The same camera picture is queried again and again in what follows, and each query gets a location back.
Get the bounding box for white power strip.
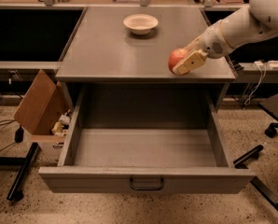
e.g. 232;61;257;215
254;61;278;70

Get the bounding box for grey open top drawer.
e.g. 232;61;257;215
39;84;254;194

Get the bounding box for black chair caster base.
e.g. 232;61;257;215
258;103;278;138

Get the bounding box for black table leg frame right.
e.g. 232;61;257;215
233;145;278;213

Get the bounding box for black table leg frame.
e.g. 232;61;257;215
0;143;38;202
233;145;278;213

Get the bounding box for red apple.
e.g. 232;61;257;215
168;49;188;75

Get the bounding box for black power adapter with cable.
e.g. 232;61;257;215
0;119;24;143

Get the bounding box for brown cardboard box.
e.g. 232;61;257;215
14;70;70;163

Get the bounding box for grey cabinet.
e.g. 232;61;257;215
55;6;236;112

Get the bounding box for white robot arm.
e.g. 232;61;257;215
168;0;278;76

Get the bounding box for white ceramic bowl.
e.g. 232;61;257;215
123;14;159;35

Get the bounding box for black drawer handle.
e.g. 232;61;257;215
130;178;164;191

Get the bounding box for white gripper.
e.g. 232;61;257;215
173;20;234;76

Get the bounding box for black table leg frame left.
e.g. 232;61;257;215
0;143;38;202

